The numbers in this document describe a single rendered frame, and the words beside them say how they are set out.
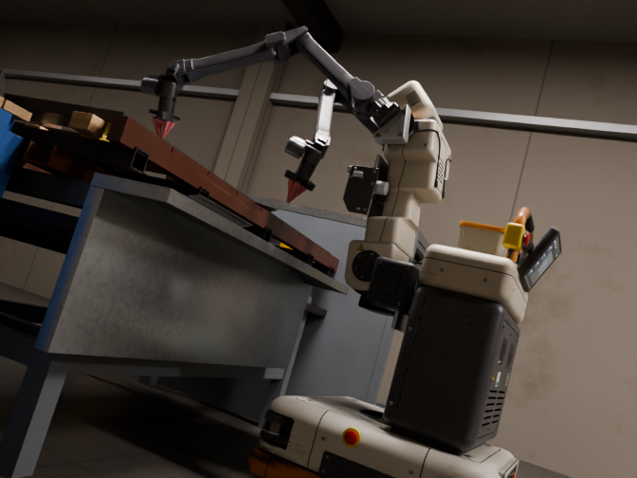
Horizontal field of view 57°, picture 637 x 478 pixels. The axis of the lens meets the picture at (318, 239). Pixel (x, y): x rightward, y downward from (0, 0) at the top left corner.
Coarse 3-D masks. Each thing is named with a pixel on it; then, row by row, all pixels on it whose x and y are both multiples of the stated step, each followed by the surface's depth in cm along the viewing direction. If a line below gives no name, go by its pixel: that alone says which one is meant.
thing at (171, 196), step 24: (120, 192) 120; (144, 192) 118; (168, 192) 116; (168, 216) 149; (192, 216) 149; (216, 216) 133; (216, 240) 173; (240, 240) 173; (288, 264) 176; (336, 288) 220
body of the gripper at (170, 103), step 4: (160, 96) 202; (160, 100) 201; (164, 100) 201; (168, 100) 201; (172, 100) 202; (160, 104) 201; (164, 104) 201; (168, 104) 201; (172, 104) 202; (160, 108) 201; (164, 108) 201; (168, 108) 201; (172, 108) 202; (152, 112) 200; (156, 112) 201; (160, 112) 198; (164, 112) 199; (168, 112) 202; (172, 112) 203; (176, 116) 205
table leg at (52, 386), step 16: (32, 352) 132; (32, 368) 131; (48, 368) 130; (64, 368) 134; (32, 384) 130; (48, 384) 131; (16, 400) 131; (32, 400) 129; (48, 400) 132; (16, 416) 130; (32, 416) 128; (48, 416) 133; (16, 432) 129; (32, 432) 129; (0, 448) 129; (16, 448) 128; (32, 448) 130; (0, 464) 128; (16, 464) 127; (32, 464) 131
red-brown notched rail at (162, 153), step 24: (120, 120) 129; (120, 144) 131; (144, 144) 136; (168, 144) 144; (168, 168) 146; (192, 168) 155; (216, 192) 168; (240, 216) 188; (264, 216) 199; (288, 240) 220; (336, 264) 274
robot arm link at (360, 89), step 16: (288, 32) 202; (304, 32) 202; (288, 48) 203; (304, 48) 200; (320, 48) 199; (320, 64) 196; (336, 64) 194; (336, 80) 192; (352, 80) 187; (352, 96) 184; (368, 96) 183
